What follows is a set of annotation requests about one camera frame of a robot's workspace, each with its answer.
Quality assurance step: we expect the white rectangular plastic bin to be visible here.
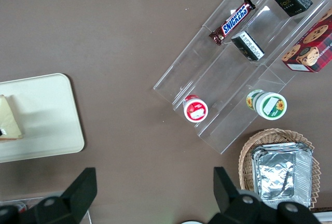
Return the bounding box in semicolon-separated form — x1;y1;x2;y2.
314;212;332;224

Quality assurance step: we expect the clear acrylic stepped shelf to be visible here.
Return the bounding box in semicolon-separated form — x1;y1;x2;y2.
153;0;332;155

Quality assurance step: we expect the cream plastic tray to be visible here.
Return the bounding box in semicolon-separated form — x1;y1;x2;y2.
0;73;86;164

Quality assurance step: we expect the green lid white jar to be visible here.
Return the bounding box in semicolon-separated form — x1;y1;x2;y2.
245;89;287;120

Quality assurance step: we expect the red tartan cookie box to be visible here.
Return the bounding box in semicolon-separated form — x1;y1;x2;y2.
281;7;332;73

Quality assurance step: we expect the light tan wicker basket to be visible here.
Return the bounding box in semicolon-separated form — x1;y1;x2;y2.
238;128;322;211

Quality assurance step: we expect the red lid white jar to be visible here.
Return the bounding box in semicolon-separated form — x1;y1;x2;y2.
182;94;209;123

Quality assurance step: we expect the Snickers chocolate bar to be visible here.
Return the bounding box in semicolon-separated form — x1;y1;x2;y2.
209;0;256;46

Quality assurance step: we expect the red cola bottle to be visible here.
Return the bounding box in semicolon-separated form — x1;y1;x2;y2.
14;201;28;213

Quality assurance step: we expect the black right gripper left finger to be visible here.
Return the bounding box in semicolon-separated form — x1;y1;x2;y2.
25;167;98;224

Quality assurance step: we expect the triangular sandwich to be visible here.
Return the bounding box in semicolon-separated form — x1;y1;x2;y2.
0;94;23;144

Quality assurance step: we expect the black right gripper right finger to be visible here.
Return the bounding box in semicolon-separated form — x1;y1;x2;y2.
207;166;275;224

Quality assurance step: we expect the stack of foil trays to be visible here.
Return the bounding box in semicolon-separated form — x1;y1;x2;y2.
250;142;313;209

